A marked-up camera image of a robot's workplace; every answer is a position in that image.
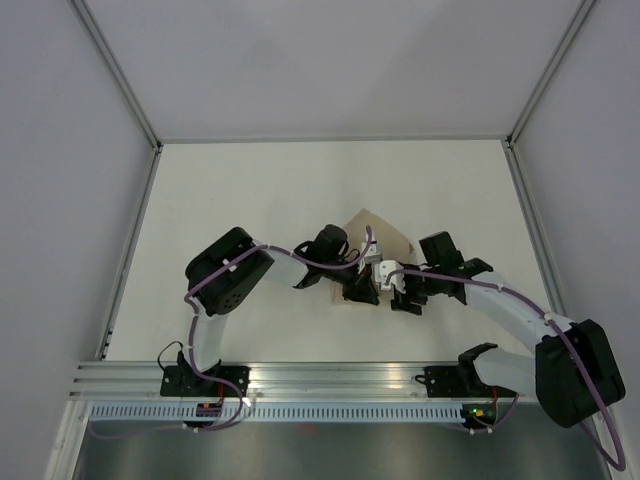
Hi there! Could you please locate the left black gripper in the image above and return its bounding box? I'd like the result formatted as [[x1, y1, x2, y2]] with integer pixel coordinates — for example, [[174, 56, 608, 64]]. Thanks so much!
[[322, 258, 378, 307]]

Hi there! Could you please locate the beige cloth napkin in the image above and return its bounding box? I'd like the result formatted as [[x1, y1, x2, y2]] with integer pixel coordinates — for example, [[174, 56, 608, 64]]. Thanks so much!
[[330, 208, 417, 306]]

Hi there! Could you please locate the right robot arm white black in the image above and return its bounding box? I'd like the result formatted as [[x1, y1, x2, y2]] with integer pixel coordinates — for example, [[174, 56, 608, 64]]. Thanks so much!
[[376, 232, 626, 428]]

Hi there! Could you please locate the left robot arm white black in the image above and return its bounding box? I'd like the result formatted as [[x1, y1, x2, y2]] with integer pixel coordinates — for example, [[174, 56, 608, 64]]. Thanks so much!
[[182, 224, 382, 396]]

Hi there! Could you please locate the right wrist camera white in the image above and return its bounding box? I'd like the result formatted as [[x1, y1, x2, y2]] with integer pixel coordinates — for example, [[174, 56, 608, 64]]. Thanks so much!
[[373, 260, 405, 293]]

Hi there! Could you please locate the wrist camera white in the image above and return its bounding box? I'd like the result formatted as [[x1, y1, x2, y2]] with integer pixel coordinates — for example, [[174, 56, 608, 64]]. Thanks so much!
[[359, 241, 383, 269], [373, 260, 405, 293]]

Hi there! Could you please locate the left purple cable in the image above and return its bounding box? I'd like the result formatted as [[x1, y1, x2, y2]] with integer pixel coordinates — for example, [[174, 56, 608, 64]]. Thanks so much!
[[89, 225, 375, 441]]

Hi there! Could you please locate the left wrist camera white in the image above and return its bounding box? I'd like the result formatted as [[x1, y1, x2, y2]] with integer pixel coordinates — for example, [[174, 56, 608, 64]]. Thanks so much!
[[359, 241, 383, 269]]

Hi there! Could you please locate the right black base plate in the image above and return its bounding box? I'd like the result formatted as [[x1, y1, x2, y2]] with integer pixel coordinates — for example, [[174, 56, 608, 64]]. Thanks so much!
[[421, 364, 515, 400]]

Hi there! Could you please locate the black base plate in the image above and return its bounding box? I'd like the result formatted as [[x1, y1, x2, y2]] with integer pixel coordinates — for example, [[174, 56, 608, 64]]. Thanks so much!
[[421, 364, 515, 400], [160, 364, 250, 398]]

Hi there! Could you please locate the aluminium frame right rail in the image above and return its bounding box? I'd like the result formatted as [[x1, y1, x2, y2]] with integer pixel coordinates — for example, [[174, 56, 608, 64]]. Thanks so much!
[[502, 137, 570, 317]]

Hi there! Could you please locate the white slotted cable duct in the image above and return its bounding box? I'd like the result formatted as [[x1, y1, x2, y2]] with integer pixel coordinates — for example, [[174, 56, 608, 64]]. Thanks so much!
[[90, 401, 463, 424]]

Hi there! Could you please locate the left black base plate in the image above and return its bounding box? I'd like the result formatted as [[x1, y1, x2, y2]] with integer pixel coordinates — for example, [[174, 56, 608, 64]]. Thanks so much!
[[160, 364, 250, 398]]

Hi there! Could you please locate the aluminium frame back bar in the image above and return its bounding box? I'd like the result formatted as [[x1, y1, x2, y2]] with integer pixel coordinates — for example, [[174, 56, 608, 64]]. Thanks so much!
[[159, 134, 510, 145]]

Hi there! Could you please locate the aluminium mounting rail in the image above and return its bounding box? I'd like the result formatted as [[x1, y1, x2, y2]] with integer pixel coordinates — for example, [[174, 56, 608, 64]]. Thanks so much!
[[68, 361, 459, 402]]

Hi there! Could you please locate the aluminium frame post right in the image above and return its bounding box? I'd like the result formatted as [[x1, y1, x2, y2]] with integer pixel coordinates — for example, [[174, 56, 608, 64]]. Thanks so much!
[[505, 0, 599, 149]]

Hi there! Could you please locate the aluminium frame post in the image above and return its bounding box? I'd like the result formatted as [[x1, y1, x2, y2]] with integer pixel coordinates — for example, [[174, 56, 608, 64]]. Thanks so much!
[[505, 0, 599, 149], [68, 0, 162, 152]]

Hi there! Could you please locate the aluminium frame post left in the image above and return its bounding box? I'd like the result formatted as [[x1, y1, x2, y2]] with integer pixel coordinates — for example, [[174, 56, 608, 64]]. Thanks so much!
[[68, 0, 162, 152]]

